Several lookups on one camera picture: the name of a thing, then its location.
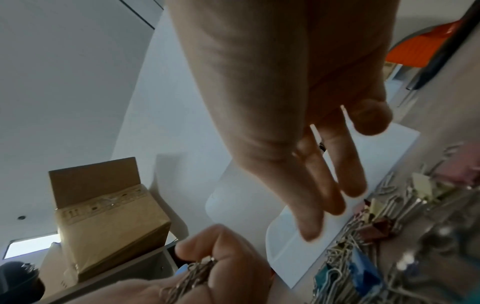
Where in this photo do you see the brown cardboard box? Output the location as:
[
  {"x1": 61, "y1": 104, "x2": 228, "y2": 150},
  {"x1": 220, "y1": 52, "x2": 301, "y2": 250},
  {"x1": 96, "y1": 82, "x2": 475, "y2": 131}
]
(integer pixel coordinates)
[{"x1": 47, "y1": 156, "x2": 173, "y2": 283}]

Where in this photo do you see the pile of silver paper clips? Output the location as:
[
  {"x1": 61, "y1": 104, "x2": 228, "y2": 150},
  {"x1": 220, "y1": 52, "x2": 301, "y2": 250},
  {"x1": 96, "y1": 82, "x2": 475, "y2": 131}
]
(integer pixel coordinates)
[{"x1": 310, "y1": 142, "x2": 480, "y2": 304}]

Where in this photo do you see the person's left hand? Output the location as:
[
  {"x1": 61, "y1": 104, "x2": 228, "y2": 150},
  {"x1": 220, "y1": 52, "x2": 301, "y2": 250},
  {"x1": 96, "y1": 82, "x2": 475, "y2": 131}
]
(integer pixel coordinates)
[{"x1": 85, "y1": 223, "x2": 273, "y2": 304}]

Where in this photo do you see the person's right hand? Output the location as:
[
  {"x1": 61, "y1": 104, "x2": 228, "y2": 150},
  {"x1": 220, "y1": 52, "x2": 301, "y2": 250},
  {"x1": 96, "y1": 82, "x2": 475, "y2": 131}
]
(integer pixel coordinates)
[{"x1": 164, "y1": 0, "x2": 398, "y2": 242}]

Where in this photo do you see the orange ribbed box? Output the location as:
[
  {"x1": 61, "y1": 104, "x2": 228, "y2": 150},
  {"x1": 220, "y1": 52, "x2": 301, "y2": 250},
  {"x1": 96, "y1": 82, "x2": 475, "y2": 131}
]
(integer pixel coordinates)
[{"x1": 384, "y1": 20, "x2": 464, "y2": 68}]

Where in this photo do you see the white compartment organizer tray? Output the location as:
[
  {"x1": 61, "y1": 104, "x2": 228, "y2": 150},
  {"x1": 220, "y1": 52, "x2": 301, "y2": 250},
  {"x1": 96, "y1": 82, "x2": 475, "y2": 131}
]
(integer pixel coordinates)
[{"x1": 204, "y1": 121, "x2": 421, "y2": 289}]

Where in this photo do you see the grey shelf unit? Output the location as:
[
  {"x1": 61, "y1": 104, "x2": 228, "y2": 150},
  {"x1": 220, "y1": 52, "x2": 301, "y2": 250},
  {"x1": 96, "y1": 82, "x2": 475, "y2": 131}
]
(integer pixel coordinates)
[{"x1": 36, "y1": 237, "x2": 181, "y2": 304}]

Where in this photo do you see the handful of paper clips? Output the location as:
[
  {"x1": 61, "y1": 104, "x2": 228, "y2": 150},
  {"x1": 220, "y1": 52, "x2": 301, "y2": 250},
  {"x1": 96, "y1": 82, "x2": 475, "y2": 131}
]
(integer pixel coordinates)
[{"x1": 160, "y1": 256, "x2": 219, "y2": 304}]

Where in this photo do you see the black bag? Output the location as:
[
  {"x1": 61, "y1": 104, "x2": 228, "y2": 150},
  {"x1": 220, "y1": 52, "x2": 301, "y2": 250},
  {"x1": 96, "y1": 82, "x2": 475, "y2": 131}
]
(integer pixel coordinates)
[{"x1": 0, "y1": 261, "x2": 46, "y2": 304}]

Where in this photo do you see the ceiling light panel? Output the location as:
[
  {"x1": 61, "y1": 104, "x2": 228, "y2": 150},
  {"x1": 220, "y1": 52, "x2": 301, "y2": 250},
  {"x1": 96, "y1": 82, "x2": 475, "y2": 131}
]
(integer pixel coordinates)
[{"x1": 3, "y1": 233, "x2": 61, "y2": 259}]

